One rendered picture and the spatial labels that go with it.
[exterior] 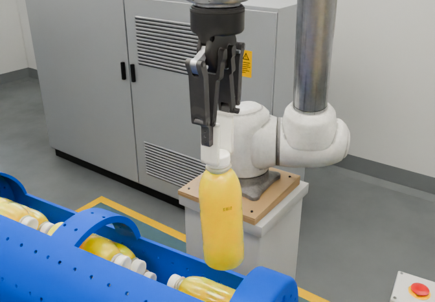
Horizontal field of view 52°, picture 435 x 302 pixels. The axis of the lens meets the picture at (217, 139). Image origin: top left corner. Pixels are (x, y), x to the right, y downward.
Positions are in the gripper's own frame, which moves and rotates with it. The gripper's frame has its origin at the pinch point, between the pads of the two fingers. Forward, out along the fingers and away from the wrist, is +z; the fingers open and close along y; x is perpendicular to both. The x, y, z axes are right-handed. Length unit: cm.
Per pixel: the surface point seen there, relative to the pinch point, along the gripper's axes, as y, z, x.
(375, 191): -259, 150, -8
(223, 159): 1.0, 2.7, 1.7
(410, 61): -277, 53, -2
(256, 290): 1.0, 26.1, 8.0
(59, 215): -13, 41, -57
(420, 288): -28, 38, 32
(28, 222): 1, 33, -50
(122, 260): 0.7, 32.3, -22.1
